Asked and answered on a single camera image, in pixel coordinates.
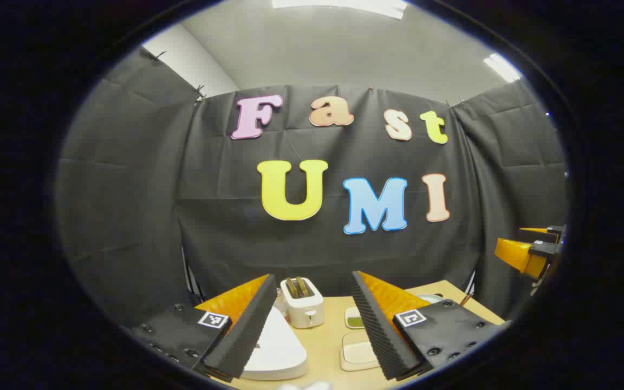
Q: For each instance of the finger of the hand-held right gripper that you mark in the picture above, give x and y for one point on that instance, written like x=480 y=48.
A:
x=518 y=257
x=553 y=232

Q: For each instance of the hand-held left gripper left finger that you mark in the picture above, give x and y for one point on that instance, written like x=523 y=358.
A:
x=247 y=336

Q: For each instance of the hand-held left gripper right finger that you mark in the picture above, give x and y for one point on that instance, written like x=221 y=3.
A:
x=377 y=336

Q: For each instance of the white rice cooker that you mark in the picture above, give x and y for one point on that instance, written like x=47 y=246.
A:
x=279 y=352

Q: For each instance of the clear plastic container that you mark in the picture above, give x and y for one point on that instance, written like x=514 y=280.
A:
x=358 y=352

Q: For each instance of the white divided bean dish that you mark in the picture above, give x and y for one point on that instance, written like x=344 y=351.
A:
x=354 y=320

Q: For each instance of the white toaster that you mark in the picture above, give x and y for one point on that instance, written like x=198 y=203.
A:
x=304 y=311

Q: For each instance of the brown bread slice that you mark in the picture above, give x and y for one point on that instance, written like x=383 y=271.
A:
x=290 y=287
x=303 y=286

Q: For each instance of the pale green plate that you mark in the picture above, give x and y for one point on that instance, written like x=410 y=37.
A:
x=431 y=298

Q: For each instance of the black backdrop cloth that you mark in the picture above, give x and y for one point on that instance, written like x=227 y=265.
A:
x=317 y=249

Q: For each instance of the ceiling light panel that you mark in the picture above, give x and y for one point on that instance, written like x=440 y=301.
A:
x=502 y=67
x=344 y=6

